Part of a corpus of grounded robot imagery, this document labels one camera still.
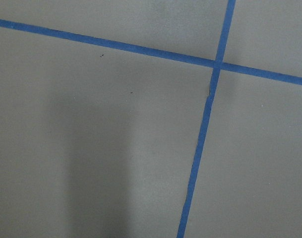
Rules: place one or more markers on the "blue tape line lengthwise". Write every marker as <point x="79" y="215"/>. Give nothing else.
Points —
<point x="150" y="52"/>

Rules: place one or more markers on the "blue tape line crosswise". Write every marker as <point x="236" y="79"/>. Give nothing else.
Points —
<point x="206" y="116"/>

